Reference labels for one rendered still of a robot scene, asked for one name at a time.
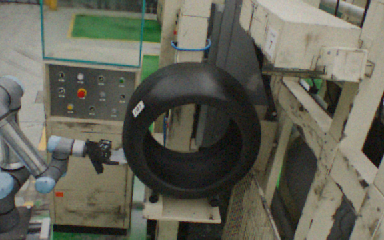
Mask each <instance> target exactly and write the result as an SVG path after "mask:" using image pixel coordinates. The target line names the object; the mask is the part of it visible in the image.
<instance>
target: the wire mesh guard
mask: <svg viewBox="0 0 384 240"><path fill-rule="evenodd" d="M250 172H251V176H252V180H253V184H255V187H256V192H257V195H259V201H260V200H261V204H262V206H263V207H262V210H263V209H264V213H265V214H266V216H265V219H264V213H263V214H262V210H261V214H262V216H263V219H264V224H265V225H266V223H265V220H266V217H267V219H268V223H269V224H270V226H269V229H270V228H271V230H272V232H271V233H273V239H275V240H281V238H280V234H279V232H278V229H277V228H276V225H275V222H274V220H273V216H272V214H271V212H270V209H269V206H268V203H267V202H266V200H265V196H264V194H263V191H262V188H261V186H260V183H259V180H258V179H257V176H256V174H255V170H254V168H253V167H252V168H251V170H250ZM250 172H249V174H250ZM247 175H248V174H247ZM247 175H246V179H247V184H248V186H250V185H249V183H250V182H249V183H248V178H247ZM248 177H249V178H250V181H251V177H250V176H249V175H248ZM246 179H245V177H244V180H245V181H246ZM244 180H243V179H242V182H243V183H244ZM242 182H241V184H242ZM237 184H238V183H237ZM237 184H236V185H234V186H233V188H232V192H231V198H229V205H228V209H227V215H226V219H225V225H224V229H223V235H222V239H221V240H223V238H224V240H225V239H226V238H227V233H226V231H227V229H228V227H227V224H228V226H229V230H228V233H229V234H231V237H230V236H229V238H230V239H231V238H232V233H231V229H232V225H233V226H234V225H235V224H236V221H237V219H236V221H234V220H233V222H234V224H233V222H232V225H231V221H232V219H231V214H230V211H231V209H232V210H233V211H234V209H236V210H237V208H236V206H237V207H238V205H237V203H236V205H235V206H234V205H233V204H234V202H235V201H236V202H237V200H238V197H237V195H236V197H235V198H234V195H235V194H237V192H238V189H237V188H236V186H237ZM247 184H246V183H245V185H246V186H247ZM239 185H240V183H239V184H238V188H240V186H239ZM245 185H244V184H243V186H244V188H245ZM251 185H252V181H251ZM243 186H242V185H241V187H242V189H241V188H240V190H241V192H242V190H243V191H244V188H243ZM255 187H254V189H253V185H252V190H253V193H255V194H256V192H254V190H255ZM235 188H236V190H237V192H236V190H235ZM245 190H246V188H245ZM250 190H251V187H250ZM250 190H249V192H248V187H247V192H248V195H250V194H249V193H250ZM252 190H251V194H252V199H253V202H252V199H251V202H252V204H253V203H254V202H255V197H256V201H257V196H256V195H255V197H253V193H252ZM239 193H240V191H239V192H238V196H240V194H239ZM245 193H246V191H245ZM245 193H244V192H243V194H244V196H243V194H242V193H241V195H242V197H243V202H244V197H245V198H246V196H245ZM246 195H247V193H246ZM248 195H247V200H248ZM236 198H237V200H236ZM240 198H241V196H240ZM250 198H251V196H250ZM233 200H234V201H233ZM241 200H242V198H241ZM239 201H240V199H239V200H238V204H240V207H241V209H242V206H243V208H244V205H243V203H242V201H241V203H242V206H241V203H240V202H239ZM245 201H246V199H245ZM259 201H257V205H259ZM244 204H245V202H244ZM246 204H247V202H246ZM248 204H250V200H248ZM248 204H247V209H248ZM232 205H233V207H234V209H233V207H232ZM255 206H256V202H255ZM259 206H260V208H259V211H260V209H261V205H259ZM240 207H238V212H240V210H239V209H240ZM250 208H251V204H250ZM250 208H249V209H248V213H250V217H251V212H250ZM252 208H254V210H253V212H252V214H253V213H254V211H255V207H254V206H253V205H252ZM245 210H246V205H245ZM243 211H244V209H243ZM251 211H252V209H251ZM256 211H257V206H256ZM256 211H255V215H256ZM259 211H257V212H259ZM241 212H242V210H241ZM241 212H240V214H241ZM231 213H232V211H231ZM236 213H237V211H236ZM236 213H234V212H233V214H234V216H236ZM244 213H245V211H244ZM233 214H232V218H233V219H234V216H233ZM242 214H243V212H242ZM242 214H241V217H242ZM246 214H247V210H246V213H245V219H246V222H247V218H246ZM237 215H238V213H237ZM229 216H230V218H229ZM257 216H260V219H261V215H260V214H259V213H258V214H257V215H256V217H257ZM247 217H248V214H247ZM250 217H248V219H249V220H248V222H247V225H248V223H249V222H250ZM236 218H237V216H236ZM239 218H240V215H238V221H240V223H241V220H242V218H241V220H240V219H239ZM252 218H254V220H255V217H254V215H252ZM252 218H251V221H252V222H254V220H252ZM230 219H231V221H229V220H230ZM243 219H244V214H243ZM245 219H244V222H245ZM260 219H259V220H258V219H257V218H256V221H258V222H259V221H260ZM263 219H262V221H263ZM256 221H255V224H256ZM262 221H261V223H262ZM246 222H245V228H246V231H245V229H244V231H245V236H246V240H247V235H248V232H249V231H250V227H249V225H248V228H249V230H248V232H247V227H246ZM229 223H230V225H229ZM237 223H238V222H237ZM240 223H238V229H239V231H241V229H240V226H239V225H240ZM242 223H243V220H242ZM242 223H241V225H242ZM268 223H267V225H268ZM264 224H263V223H262V225H263V229H264ZM259 225H260V223H258V224H256V226H259ZM267 225H266V228H267V229H268V227H267ZM230 226H231V229H230ZM236 226H237V224H236ZM250 226H251V222H250ZM253 226H254V224H253V225H252V226H251V231H253V232H254V230H255V227H254V230H252V228H253ZM241 228H242V226H241ZM243 228H244V223H243ZM266 228H265V230H264V234H263V229H262V230H261V225H260V230H261V234H263V239H264V235H265V234H266V232H265V231H266ZM269 229H268V234H269V235H270V239H271V234H270V233H269ZM233 230H235V232H236V230H237V227H236V229H234V228H233ZM257 230H258V231H259V232H260V230H259V229H258V228H257V229H256V231H257ZM229 231H230V232H229ZM242 231H243V229H242ZM244 231H243V233H244ZM251 231H250V236H251V240H253V235H254V233H253V235H251ZM256 231H255V234H256ZM237 232H238V230H237ZM237 232H236V238H237ZM246 232H247V235H246ZM225 234H226V237H225ZM268 234H266V239H268ZM256 235H257V239H256V240H259V239H258V237H259V235H260V233H259V234H256ZM250 236H249V235H248V237H249V239H250ZM238 237H239V232H238ZM241 237H242V232H241ZM229 238H228V240H229ZM236 238H235V240H236ZM249 239H248V240H249ZM270 239H269V240H270ZM239 240H241V238H240V237H239ZM242 240H243V238H242ZM244 240H245V237H244ZM254 240H255V235H254ZM260 240H261V235H260ZM264 240H265V239H264ZM271 240H272V239H271Z"/></svg>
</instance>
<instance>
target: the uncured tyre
mask: <svg viewBox="0 0 384 240"><path fill-rule="evenodd" d="M141 101H142V102H143V104H144V108H143V109H142V110H141V112H140V113H138V114H137V116H136V118H135V117H134V114H133V110H134V108H136V106H137V104H138V103H140V102H141ZM186 104H204V105H210V107H214V108H217V109H219V110H222V111H223V112H225V113H226V114H228V116H229V117H231V120H229V125H228V128H227V130H226V132H225V134H224V135H223V136H222V138H220V139H219V140H218V141H217V142H216V144H214V145H212V146H210V147H208V148H206V149H204V150H200V151H196V152H195V153H180V152H179V151H174V150H171V149H168V148H166V147H164V146H162V145H161V144H160V143H159V142H158V141H156V139H155V138H154V137H153V136H152V134H151V132H150V130H149V128H150V126H151V125H152V123H153V122H154V120H156V118H158V117H160V116H161V114H163V113H164V112H166V111H168V110H170V109H173V108H175V107H179V106H180V105H186ZM122 146H123V152H124V155H125V158H126V160H127V164H128V166H129V167H130V168H131V170H132V172H133V173H134V175H135V176H136V177H137V178H138V179H139V180H140V181H141V182H142V183H143V184H144V185H146V186H147V187H149V188H151V190H153V191H155V192H158V193H160V194H162V195H165V196H168V197H173V198H174V199H183V200H196V199H205V198H206V197H211V196H214V195H218V194H220V193H223V192H225V191H226V190H228V189H229V188H232V187H233V186H234V185H236V184H237V183H238V182H240V181H241V180H242V178H244V176H246V174H247V173H248V172H250V170H251V168H252V166H253V165H254V163H255V160H256V158H257V157H258V154H259V150H260V146H261V122H260V119H259V115H258V113H257V112H256V110H255V108H254V105H253V104H252V102H251V100H250V98H249V95H248V94H247V93H246V91H245V90H244V88H243V86H242V84H240V83H239V82H238V80H236V79H235V78H234V76H232V75H231V74H229V73H228V72H226V71H224V70H223V69H222V68H219V67H216V66H214V65H210V64H207V63H200V62H181V63H174V64H171V65H168V66H164V67H162V68H160V69H159V70H158V71H156V72H154V73H152V74H150V76H147V77H146V79H145V80H143V81H142V82H141V84H140V85H138V86H137V88H136V90H135V91H134V92H133V94H132V96H131V99H130V100H129V102H128V105H127V110H126V114H125V120H124V124H123V130H122Z"/></svg>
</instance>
